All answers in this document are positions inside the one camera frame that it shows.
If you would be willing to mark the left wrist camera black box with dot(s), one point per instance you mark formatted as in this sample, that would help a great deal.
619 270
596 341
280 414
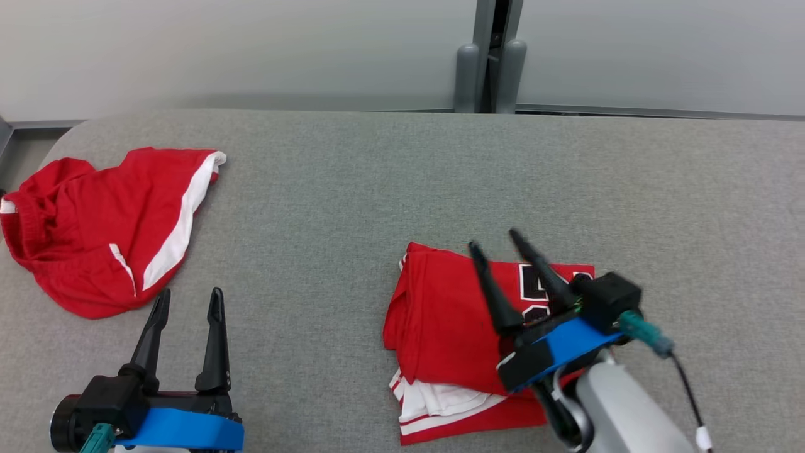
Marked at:
107 402

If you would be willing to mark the grey rounded post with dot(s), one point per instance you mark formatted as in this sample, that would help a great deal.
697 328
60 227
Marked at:
466 78
510 75

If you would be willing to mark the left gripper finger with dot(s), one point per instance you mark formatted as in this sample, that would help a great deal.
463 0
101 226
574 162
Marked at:
217 352
151 352

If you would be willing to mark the grey metal door frame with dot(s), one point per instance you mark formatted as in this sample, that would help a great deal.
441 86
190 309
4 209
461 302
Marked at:
484 19

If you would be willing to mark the red shirt with white sleeves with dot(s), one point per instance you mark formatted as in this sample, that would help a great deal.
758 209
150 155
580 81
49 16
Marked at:
446 321

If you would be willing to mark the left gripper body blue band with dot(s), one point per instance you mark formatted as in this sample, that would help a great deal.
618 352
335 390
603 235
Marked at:
188 431

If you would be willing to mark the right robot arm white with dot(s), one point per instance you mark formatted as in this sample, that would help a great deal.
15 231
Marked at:
622 409

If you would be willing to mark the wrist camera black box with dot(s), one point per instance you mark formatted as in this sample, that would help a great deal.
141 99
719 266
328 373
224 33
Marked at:
607 299
107 402

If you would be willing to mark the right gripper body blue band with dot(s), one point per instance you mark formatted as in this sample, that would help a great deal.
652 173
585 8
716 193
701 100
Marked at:
553 346

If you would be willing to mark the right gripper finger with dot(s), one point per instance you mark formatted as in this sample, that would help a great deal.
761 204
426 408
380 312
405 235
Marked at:
500 302
550 280

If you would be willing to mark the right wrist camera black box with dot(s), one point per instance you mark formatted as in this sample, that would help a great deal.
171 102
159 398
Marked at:
607 299

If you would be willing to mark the red shorts with white stripe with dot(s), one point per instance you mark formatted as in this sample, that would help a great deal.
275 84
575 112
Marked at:
82 226

